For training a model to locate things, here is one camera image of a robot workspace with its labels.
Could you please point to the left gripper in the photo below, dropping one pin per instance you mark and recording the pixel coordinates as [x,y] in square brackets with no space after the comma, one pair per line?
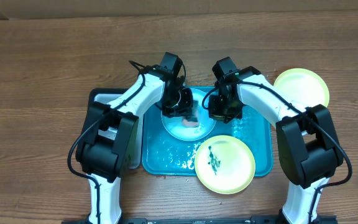
[184,111]

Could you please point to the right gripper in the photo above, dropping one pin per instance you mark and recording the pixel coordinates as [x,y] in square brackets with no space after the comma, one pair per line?
[224,114]

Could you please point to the light blue plate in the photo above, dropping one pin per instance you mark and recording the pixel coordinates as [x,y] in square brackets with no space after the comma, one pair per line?
[176,129]

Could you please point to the pink green sponge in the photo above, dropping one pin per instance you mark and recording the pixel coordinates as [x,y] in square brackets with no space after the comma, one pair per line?
[191,121]

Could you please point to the yellow plate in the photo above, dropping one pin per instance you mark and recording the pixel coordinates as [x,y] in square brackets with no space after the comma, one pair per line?
[224,164]
[304,86]

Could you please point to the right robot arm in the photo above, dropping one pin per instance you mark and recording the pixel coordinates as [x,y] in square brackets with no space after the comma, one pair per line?
[308,148]

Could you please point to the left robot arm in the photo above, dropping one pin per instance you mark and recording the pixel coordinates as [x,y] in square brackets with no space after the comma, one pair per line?
[106,146]

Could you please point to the teal plastic tray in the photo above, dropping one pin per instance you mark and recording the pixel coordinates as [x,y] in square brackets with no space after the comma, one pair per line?
[164,154]

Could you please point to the black metal sponge tray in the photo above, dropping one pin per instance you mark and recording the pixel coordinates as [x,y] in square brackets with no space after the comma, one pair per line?
[105,95]

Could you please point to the yellow plate front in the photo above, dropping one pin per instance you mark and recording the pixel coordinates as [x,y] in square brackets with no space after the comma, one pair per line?
[224,164]

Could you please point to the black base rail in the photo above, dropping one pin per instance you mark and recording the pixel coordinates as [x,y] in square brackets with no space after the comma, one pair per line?
[256,219]

